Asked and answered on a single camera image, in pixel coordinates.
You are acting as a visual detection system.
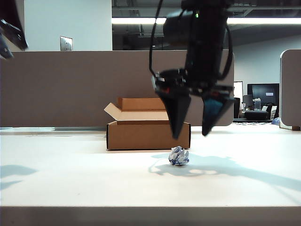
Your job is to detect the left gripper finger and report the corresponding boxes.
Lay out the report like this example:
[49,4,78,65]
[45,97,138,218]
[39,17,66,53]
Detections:
[0,29,14,60]
[0,0,29,51]

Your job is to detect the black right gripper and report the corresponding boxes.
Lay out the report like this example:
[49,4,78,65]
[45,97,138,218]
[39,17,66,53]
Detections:
[151,68,235,140]

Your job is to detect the open brown cardboard box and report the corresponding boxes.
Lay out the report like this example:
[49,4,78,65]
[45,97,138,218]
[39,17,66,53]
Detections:
[103,97,191,151]

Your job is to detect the white lit monitor screen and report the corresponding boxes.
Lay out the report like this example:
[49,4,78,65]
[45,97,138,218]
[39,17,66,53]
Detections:
[233,81,244,98]

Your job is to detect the crumpled paper ball blue print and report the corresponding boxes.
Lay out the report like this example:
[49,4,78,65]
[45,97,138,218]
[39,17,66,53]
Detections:
[168,145,190,166]

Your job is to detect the black sofa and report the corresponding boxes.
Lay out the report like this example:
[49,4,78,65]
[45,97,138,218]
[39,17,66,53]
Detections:
[244,110,269,121]

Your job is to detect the large black display screen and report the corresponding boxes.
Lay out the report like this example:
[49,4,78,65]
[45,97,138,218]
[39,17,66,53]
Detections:
[246,83,280,111]

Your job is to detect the wide brown desk divider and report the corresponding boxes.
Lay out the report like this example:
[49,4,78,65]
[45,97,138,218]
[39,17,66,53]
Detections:
[0,50,235,128]

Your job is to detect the narrow brown desk divider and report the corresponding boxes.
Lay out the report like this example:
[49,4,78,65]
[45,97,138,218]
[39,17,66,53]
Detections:
[279,49,301,130]

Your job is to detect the long ceiling light strip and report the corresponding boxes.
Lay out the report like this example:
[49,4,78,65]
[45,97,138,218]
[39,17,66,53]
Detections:
[111,17,301,25]

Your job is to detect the brown foreground panel edge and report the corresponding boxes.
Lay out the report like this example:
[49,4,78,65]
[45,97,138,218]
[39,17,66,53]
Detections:
[0,206,301,226]

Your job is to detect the metal wall switch plate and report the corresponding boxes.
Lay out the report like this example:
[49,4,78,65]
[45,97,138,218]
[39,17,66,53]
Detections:
[60,35,73,51]

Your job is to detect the long black arm cable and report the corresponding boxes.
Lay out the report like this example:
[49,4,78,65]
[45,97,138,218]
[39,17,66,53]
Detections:
[148,0,165,77]

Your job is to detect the short black arm cable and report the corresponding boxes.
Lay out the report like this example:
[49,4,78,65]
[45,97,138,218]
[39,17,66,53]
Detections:
[220,23,234,81]

